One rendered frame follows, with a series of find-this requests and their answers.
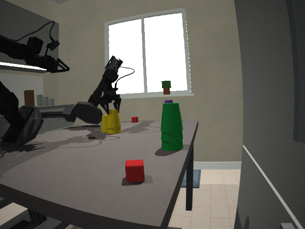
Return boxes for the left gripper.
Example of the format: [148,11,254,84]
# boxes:
[100,86,121,114]

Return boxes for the red cube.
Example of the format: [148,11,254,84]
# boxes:
[132,117,138,123]
[125,159,145,182]

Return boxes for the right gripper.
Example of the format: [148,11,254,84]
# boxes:
[37,41,70,73]

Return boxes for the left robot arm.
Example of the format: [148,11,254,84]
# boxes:
[88,55,123,107]

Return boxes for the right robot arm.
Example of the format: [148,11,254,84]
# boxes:
[0,36,60,144]

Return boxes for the green cup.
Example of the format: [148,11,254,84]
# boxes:
[161,131,183,142]
[162,140,183,151]
[161,103,183,132]

